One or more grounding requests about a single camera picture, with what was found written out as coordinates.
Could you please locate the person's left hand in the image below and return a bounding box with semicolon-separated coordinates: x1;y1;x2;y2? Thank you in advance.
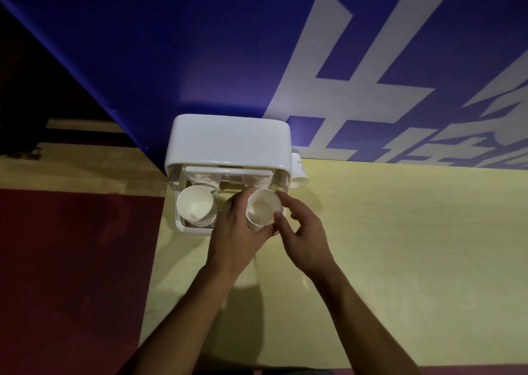
205;186;276;280

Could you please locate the person's right hand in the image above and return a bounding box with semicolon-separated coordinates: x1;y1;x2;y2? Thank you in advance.
273;192;338;281

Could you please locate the person's left forearm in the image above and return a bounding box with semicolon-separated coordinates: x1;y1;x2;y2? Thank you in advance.
120;261;240;375

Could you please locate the person's right forearm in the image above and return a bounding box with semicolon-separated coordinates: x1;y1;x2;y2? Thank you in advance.
314;267;419;375

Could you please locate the printed white paper cup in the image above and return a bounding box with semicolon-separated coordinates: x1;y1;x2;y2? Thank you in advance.
191;174;220;192
291;152;310;189
243;175;271;191

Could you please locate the white paper cup stack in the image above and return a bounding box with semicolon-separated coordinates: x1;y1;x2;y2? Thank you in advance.
176;185;218;228

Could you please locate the white plastic cup dispenser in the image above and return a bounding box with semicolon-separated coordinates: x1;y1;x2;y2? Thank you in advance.
164;114;293;236

